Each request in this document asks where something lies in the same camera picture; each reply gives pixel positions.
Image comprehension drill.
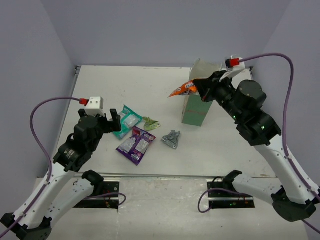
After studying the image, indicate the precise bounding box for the purple snack packet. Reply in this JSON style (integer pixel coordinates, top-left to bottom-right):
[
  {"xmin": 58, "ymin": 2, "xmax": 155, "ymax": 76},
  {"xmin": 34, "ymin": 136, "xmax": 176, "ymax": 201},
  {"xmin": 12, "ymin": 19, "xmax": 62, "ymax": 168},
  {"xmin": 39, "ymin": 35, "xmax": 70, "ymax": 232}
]
[{"xmin": 116, "ymin": 126, "xmax": 156, "ymax": 166}]

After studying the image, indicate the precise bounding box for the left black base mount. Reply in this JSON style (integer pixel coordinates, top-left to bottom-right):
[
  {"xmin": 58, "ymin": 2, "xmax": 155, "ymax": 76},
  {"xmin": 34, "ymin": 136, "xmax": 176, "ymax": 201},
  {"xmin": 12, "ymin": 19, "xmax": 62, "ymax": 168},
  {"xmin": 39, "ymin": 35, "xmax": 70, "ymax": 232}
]
[{"xmin": 74, "ymin": 181, "xmax": 120, "ymax": 210}]

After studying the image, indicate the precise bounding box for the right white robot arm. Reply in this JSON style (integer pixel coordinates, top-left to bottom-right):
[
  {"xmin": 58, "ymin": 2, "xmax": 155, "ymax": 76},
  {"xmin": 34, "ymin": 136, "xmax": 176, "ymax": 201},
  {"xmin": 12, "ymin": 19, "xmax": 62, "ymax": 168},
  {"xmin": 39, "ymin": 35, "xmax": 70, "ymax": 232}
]
[{"xmin": 193, "ymin": 70, "xmax": 320, "ymax": 222}]

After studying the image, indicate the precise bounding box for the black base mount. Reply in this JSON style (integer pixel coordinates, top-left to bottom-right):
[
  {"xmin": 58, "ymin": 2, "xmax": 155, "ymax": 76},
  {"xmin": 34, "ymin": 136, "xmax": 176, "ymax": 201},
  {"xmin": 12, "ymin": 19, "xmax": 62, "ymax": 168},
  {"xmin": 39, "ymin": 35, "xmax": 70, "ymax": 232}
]
[
  {"xmin": 74, "ymin": 181, "xmax": 120, "ymax": 210},
  {"xmin": 207, "ymin": 177, "xmax": 256, "ymax": 209}
]

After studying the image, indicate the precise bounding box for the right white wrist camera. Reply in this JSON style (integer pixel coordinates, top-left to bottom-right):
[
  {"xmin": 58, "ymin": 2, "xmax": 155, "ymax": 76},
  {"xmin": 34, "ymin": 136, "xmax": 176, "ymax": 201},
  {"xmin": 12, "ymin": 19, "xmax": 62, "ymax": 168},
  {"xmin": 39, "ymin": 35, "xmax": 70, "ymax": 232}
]
[{"xmin": 219, "ymin": 55, "xmax": 246, "ymax": 82}]

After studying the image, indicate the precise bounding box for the orange snack packet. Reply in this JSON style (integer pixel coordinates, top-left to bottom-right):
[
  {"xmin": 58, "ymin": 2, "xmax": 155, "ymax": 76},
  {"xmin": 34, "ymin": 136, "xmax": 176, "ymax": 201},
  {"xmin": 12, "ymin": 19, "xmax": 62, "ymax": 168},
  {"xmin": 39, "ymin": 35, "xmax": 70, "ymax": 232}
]
[{"xmin": 169, "ymin": 80, "xmax": 198, "ymax": 98}]

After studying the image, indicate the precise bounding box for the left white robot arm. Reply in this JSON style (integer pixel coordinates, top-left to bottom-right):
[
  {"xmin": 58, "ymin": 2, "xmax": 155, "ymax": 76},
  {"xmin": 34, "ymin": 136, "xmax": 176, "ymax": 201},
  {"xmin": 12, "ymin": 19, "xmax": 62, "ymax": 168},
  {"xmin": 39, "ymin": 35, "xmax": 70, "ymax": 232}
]
[{"xmin": 0, "ymin": 109, "xmax": 121, "ymax": 240}]

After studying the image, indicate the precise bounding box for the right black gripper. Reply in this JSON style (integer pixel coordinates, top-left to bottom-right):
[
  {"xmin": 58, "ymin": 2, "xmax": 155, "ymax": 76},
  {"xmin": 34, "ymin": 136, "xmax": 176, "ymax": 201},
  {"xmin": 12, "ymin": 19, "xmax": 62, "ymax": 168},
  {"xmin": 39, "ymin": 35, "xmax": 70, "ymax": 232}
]
[{"xmin": 193, "ymin": 70, "xmax": 245, "ymax": 124}]

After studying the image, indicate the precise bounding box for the silver foil wrapper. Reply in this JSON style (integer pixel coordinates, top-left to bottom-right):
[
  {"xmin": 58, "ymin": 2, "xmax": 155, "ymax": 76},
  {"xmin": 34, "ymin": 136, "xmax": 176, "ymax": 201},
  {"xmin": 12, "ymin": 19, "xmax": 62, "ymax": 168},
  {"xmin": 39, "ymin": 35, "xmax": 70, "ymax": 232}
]
[{"xmin": 161, "ymin": 130, "xmax": 181, "ymax": 150}]

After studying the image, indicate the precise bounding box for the small green wrapper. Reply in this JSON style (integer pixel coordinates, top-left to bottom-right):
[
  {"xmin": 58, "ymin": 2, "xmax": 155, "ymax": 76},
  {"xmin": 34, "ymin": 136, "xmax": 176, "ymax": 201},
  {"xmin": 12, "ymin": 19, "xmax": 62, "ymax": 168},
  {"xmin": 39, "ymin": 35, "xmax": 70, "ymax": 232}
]
[{"xmin": 142, "ymin": 116, "xmax": 161, "ymax": 131}]

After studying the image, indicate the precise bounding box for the green paper bag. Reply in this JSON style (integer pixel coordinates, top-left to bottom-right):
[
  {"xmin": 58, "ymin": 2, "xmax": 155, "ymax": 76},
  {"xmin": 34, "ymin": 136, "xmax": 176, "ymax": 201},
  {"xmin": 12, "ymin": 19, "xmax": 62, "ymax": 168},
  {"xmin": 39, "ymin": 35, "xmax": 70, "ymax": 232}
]
[{"xmin": 181, "ymin": 58, "xmax": 221, "ymax": 127}]

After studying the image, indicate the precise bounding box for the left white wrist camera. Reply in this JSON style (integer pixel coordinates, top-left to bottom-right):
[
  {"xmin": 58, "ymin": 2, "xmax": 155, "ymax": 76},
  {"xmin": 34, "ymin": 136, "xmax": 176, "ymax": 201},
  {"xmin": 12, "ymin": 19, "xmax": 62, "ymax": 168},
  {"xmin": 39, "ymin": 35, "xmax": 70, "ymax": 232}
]
[{"xmin": 84, "ymin": 96, "xmax": 105, "ymax": 117}]

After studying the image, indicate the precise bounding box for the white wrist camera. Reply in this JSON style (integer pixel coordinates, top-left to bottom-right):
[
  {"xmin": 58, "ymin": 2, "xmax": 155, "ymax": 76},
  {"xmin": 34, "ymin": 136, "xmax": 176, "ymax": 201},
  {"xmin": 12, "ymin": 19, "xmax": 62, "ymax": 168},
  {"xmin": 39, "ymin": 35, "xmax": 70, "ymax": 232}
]
[
  {"xmin": 219, "ymin": 55, "xmax": 246, "ymax": 82},
  {"xmin": 84, "ymin": 96, "xmax": 105, "ymax": 117}
]

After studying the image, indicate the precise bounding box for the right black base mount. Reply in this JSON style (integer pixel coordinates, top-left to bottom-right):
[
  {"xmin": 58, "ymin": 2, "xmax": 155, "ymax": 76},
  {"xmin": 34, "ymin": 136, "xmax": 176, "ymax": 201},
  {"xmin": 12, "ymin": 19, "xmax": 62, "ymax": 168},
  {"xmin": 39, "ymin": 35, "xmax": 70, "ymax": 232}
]
[{"xmin": 207, "ymin": 177, "xmax": 256, "ymax": 209}]

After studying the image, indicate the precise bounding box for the teal snack packet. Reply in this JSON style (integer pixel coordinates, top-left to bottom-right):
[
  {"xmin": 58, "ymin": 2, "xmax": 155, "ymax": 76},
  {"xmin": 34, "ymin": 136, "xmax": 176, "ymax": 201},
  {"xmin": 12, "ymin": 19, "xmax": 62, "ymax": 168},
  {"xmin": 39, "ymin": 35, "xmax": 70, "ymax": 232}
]
[{"xmin": 113, "ymin": 105, "xmax": 143, "ymax": 140}]

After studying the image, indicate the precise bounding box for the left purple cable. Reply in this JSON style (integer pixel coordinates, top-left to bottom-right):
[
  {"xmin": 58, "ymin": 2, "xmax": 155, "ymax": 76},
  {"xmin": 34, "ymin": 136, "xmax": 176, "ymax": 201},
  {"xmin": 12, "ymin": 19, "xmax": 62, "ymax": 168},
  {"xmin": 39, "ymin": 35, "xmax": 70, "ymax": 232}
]
[{"xmin": 0, "ymin": 96, "xmax": 87, "ymax": 236}]

